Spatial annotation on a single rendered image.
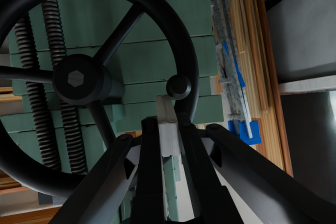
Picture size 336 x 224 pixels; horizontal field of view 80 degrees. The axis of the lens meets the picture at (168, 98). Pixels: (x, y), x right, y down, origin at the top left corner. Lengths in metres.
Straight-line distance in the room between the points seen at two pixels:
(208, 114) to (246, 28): 1.50
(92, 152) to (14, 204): 3.12
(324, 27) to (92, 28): 1.54
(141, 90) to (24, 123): 0.21
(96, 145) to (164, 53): 0.23
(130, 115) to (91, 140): 0.11
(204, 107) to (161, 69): 0.12
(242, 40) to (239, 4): 0.30
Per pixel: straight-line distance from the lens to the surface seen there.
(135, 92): 0.44
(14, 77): 0.31
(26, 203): 3.40
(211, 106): 0.44
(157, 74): 0.44
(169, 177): 0.82
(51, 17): 0.37
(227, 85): 1.50
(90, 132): 0.36
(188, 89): 0.19
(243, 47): 1.81
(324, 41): 1.75
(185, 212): 3.34
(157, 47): 0.45
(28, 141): 0.41
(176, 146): 0.16
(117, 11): 0.48
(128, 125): 0.44
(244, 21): 1.90
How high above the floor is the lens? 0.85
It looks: 2 degrees down
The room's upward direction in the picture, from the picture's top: 174 degrees clockwise
